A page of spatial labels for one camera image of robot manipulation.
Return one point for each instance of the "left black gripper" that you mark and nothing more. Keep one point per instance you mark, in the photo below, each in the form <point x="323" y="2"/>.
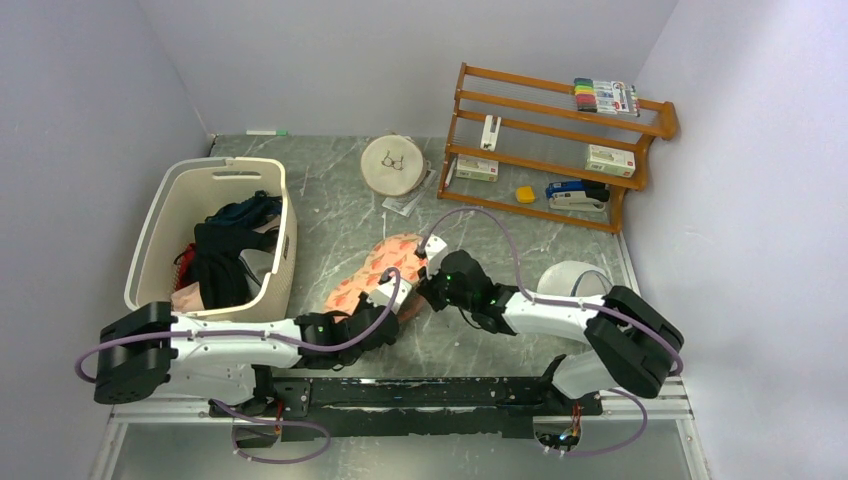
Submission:
<point x="362" y="303"/>

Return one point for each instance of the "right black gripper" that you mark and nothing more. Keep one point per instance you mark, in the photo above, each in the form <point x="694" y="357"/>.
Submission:
<point x="427" y="287"/>

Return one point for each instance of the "pink floral mesh laundry bag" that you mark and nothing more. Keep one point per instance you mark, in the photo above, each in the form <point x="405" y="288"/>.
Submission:
<point x="394" y="251"/>

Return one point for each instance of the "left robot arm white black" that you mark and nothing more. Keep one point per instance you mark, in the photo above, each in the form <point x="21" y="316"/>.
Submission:
<point x="154" y="350"/>

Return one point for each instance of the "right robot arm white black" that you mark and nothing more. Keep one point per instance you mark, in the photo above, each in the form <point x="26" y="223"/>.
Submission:
<point x="632" y="346"/>

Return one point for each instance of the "paper leaflet under bag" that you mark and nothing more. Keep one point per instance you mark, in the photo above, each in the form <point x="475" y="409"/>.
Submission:
<point x="405" y="204"/>

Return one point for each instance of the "white dome mesh bag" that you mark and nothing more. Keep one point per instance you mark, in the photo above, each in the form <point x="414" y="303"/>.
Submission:
<point x="574" y="279"/>

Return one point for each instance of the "round beige mesh bag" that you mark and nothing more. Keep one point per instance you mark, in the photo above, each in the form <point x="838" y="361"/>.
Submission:
<point x="393" y="165"/>

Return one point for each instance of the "yellow small object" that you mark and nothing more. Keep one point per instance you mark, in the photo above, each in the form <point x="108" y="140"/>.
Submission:
<point x="525" y="195"/>

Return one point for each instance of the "white box left shelf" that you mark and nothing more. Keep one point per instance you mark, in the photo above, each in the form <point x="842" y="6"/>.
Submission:
<point x="475" y="168"/>

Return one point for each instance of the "white box shelf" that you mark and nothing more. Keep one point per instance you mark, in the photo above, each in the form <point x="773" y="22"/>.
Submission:
<point x="610" y="161"/>
<point x="475" y="168"/>

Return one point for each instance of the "white stapler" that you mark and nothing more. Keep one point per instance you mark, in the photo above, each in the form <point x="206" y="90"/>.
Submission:
<point x="579" y="204"/>

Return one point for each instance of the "white small device on shelf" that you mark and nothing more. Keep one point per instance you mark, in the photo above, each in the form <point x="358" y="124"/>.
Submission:
<point x="490" y="133"/>

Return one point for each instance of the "wooden shelf rack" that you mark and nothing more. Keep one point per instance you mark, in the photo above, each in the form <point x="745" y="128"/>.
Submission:
<point x="542" y="131"/>

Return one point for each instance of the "dark clothes in basket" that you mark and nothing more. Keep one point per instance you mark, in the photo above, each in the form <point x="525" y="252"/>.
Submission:
<point x="233" y="250"/>

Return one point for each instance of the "blue black stapler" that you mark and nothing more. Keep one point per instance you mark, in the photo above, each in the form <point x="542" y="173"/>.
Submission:
<point x="592" y="189"/>

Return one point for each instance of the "white box right shelf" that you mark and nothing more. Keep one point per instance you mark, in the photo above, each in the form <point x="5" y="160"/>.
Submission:
<point x="610" y="161"/>

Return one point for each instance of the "white green marker pen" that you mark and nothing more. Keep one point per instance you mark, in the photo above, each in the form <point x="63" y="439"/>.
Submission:
<point x="271" y="133"/>

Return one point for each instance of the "coloured marker pen pack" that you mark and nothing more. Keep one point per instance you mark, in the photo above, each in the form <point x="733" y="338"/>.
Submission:
<point x="606" y="97"/>

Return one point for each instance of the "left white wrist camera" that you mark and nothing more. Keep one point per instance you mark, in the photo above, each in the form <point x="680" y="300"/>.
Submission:
<point x="392" y="293"/>

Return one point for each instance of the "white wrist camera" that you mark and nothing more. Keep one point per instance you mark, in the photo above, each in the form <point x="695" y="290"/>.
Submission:
<point x="433" y="249"/>
<point x="392" y="293"/>

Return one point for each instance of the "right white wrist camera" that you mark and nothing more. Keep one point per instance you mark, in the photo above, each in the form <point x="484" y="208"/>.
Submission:
<point x="433" y="249"/>

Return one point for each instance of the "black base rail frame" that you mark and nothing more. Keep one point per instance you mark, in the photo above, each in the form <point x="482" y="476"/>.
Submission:
<point x="512" y="407"/>

